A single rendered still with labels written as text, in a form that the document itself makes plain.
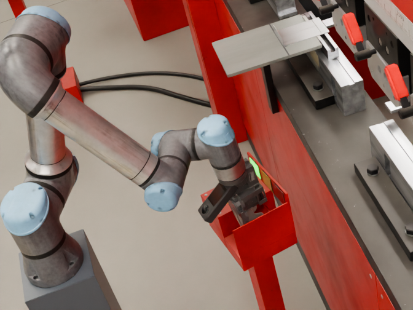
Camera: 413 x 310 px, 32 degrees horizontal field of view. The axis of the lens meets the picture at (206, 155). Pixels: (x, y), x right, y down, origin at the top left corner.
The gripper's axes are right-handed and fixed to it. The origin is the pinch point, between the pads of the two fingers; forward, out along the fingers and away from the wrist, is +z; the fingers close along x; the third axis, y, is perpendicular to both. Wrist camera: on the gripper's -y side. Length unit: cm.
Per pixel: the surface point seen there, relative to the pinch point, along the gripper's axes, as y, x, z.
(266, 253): 1.8, -4.8, 6.1
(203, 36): 40, 118, 20
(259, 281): -1.1, 2.2, 23.1
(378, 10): 33, -25, -59
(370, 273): 14.7, -33.9, -4.7
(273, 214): 7.0, -4.8, -4.7
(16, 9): -16, 210, 15
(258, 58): 27.1, 28.3, -23.6
